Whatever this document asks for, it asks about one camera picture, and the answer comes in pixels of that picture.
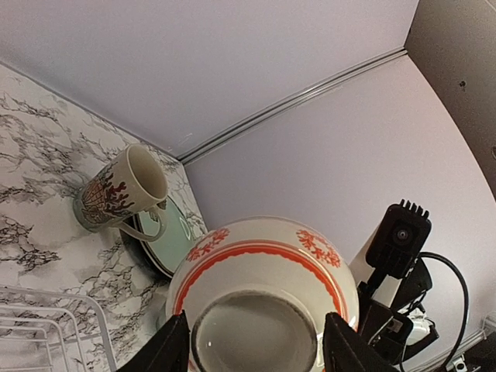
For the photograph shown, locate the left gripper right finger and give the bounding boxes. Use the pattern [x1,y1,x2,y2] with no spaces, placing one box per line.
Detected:
[323,312,397,372]

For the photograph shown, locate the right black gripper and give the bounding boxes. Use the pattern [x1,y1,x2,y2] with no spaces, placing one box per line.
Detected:
[358,259,439,364]

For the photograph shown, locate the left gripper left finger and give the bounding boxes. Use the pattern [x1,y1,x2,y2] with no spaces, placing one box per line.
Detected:
[122,311,190,372]

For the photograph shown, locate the pale green plate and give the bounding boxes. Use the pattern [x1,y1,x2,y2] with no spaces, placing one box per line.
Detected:
[140,196,195,278]

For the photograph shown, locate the white red small bowl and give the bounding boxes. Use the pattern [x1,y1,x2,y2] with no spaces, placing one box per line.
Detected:
[164,217,359,371]

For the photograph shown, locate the patterned beige tall cup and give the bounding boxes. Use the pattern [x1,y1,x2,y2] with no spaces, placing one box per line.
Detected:
[73,144,168,242]

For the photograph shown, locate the black red plate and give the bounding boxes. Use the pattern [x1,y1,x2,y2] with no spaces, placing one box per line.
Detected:
[132,212,177,281]

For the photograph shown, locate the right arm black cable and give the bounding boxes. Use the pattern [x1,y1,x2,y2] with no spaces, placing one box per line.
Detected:
[398,251,470,372]

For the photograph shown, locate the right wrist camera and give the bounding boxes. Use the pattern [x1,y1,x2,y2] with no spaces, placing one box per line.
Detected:
[348,198,433,311]

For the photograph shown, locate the white wire dish rack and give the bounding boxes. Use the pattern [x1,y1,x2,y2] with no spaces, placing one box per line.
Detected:
[1,284,118,371]

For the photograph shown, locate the right aluminium frame post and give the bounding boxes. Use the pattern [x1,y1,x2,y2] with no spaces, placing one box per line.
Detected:
[178,47,408,166]

